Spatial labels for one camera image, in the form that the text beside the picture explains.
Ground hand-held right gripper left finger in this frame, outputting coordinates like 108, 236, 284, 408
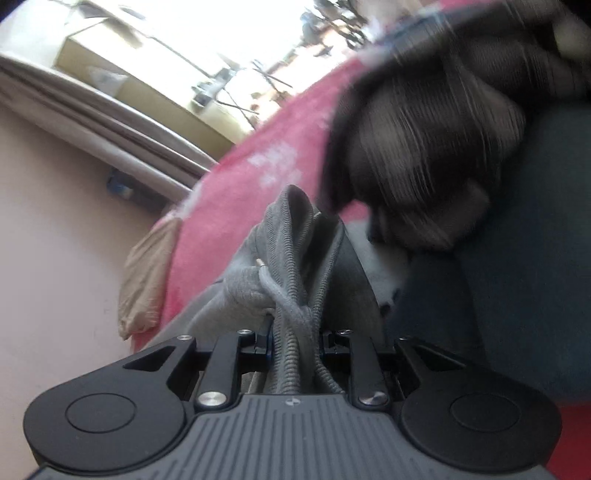
124, 323, 274, 411

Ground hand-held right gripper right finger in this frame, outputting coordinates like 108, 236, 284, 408
318, 329, 467, 411

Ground grey sweatpants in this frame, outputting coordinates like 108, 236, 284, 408
159, 185, 384, 398

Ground beige cloth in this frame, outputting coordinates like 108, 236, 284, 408
117, 215, 183, 341

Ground pink floral blanket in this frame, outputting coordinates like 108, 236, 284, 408
131, 46, 591, 480

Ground grey plaid shirt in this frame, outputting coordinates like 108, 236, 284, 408
321, 0, 591, 252

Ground dark blue garment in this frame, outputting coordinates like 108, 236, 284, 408
383, 106, 591, 402

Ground beige curtain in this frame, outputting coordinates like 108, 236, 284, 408
0, 51, 218, 204

